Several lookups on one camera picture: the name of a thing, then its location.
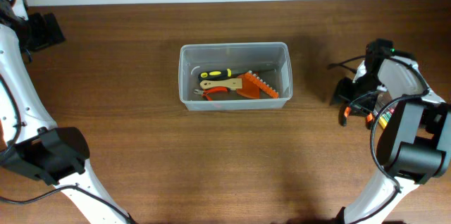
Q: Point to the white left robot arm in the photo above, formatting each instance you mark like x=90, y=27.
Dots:
x=36, y=147

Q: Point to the clear screwdriver set case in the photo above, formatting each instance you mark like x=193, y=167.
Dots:
x=383, y=99

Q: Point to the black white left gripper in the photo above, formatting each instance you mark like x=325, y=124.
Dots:
x=46, y=38

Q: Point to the clear plastic container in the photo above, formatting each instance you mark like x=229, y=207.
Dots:
x=195, y=58

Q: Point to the yellow black handled file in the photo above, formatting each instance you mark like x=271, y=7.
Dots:
x=226, y=73

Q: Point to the red black diagonal cutters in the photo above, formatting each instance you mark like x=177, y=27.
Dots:
x=205, y=93

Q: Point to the orange scraper wooden handle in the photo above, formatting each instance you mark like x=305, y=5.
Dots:
x=240, y=84

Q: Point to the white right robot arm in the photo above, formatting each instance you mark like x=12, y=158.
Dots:
x=409, y=128

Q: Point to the orange black needle-nose pliers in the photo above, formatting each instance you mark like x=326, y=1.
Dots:
x=346, y=111

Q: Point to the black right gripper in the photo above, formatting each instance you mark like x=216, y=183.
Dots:
x=342, y=91

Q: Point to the orange perforated plastic bar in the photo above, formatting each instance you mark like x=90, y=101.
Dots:
x=263, y=86

